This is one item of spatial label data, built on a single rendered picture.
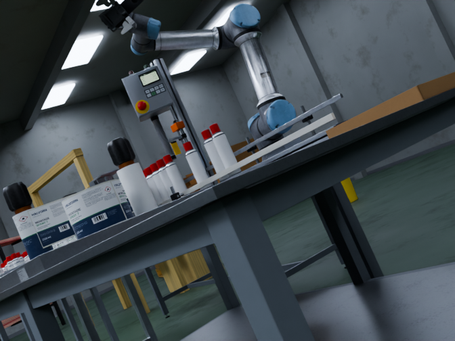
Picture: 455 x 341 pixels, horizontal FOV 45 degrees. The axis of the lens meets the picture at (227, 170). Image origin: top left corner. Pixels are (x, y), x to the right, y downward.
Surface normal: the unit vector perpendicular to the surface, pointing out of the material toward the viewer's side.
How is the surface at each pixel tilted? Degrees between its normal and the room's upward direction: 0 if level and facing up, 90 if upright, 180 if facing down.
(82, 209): 90
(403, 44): 90
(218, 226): 90
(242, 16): 79
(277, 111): 94
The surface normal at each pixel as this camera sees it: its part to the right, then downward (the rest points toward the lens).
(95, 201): 0.25, -0.17
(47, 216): 0.50, -0.28
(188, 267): -0.68, 0.26
